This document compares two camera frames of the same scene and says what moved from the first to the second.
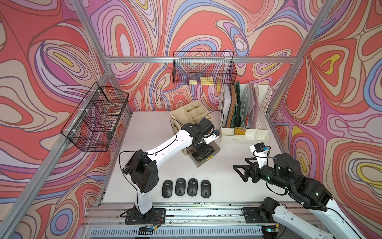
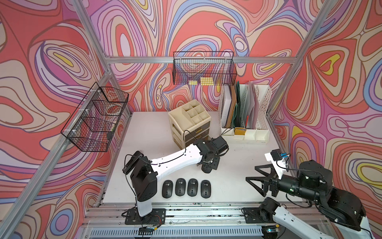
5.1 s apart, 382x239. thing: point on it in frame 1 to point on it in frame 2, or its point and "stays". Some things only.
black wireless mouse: [192, 186] stays
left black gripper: [206, 151] to [217, 160]
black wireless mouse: [180, 186] stays
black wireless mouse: [205, 188] stays
